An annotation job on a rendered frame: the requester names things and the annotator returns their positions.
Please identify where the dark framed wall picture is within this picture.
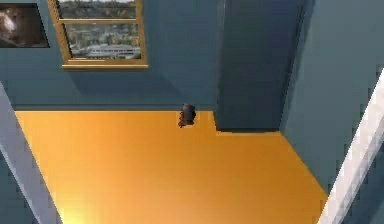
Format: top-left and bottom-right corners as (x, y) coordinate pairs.
(0, 3), (51, 49)

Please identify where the wooden framed window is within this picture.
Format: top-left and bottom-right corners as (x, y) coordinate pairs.
(46, 0), (150, 71)

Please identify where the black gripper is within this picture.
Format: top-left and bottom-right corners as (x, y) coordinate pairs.
(177, 103), (197, 129)

